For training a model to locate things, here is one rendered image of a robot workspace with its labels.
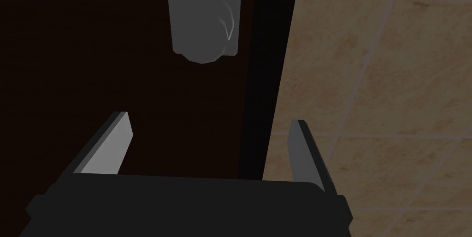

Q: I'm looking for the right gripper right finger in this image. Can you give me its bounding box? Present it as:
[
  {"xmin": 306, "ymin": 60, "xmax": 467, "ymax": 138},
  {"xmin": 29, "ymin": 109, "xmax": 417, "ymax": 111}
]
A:
[{"xmin": 287, "ymin": 119, "xmax": 338, "ymax": 196}]

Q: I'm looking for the grey door handle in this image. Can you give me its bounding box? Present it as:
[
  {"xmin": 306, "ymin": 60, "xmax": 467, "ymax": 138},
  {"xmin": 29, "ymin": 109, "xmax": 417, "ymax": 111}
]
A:
[{"xmin": 165, "ymin": 0, "xmax": 244, "ymax": 65}]

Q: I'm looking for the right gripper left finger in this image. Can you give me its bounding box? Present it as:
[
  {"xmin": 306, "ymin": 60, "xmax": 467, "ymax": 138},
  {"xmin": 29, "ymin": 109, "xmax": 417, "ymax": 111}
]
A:
[{"xmin": 63, "ymin": 111, "xmax": 134, "ymax": 175}]

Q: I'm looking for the dark brown door leaf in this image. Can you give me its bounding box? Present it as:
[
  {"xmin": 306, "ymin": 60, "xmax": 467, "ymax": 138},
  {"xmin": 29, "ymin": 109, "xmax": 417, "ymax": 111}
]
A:
[{"xmin": 0, "ymin": 0, "xmax": 301, "ymax": 226}]

